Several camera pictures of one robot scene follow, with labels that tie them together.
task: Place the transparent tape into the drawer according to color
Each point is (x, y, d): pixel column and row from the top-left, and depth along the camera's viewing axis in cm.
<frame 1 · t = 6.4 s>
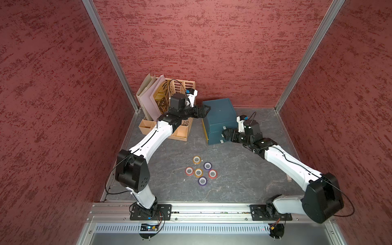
left hand: (203, 110, 81), fingers open
right hand: (227, 135, 84), fingers open
beige plastic desk organizer: (180, 132, 109), on the table
yellow patterned book: (160, 95, 94), point 27 cm above the table
grey-beige folder: (146, 83, 96), point 30 cm above the table
teal drawer cabinet: (222, 115, 87), point 24 cm above the table
orange tape roll upper: (196, 160, 94), on the table
purple tape roll upper: (207, 166, 91), on the table
red tape roll left: (189, 171, 89), on the table
orange tape roll middle: (198, 172, 89), on the table
red tape roll right: (213, 174, 89), on the table
purple tape roll lower: (202, 181, 85), on the table

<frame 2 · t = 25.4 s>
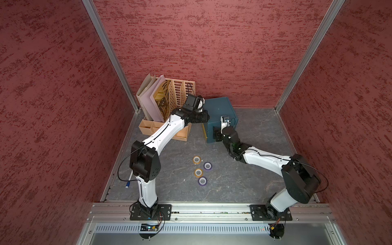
left hand: (207, 119, 85), fingers open
right hand: (219, 128, 88), fingers open
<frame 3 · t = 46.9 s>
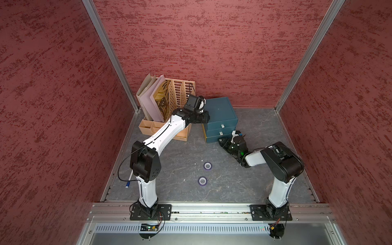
left hand: (207, 120, 85), fingers open
right hand: (218, 142, 97), fingers open
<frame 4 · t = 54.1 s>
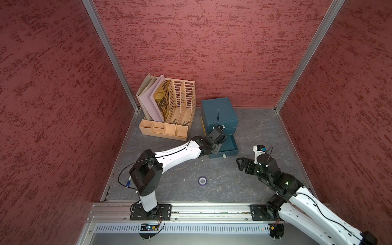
left hand: (212, 145, 85), fingers closed
right hand: (242, 164, 79), fingers open
teal bottom drawer: (229, 148, 99), point 2 cm above the table
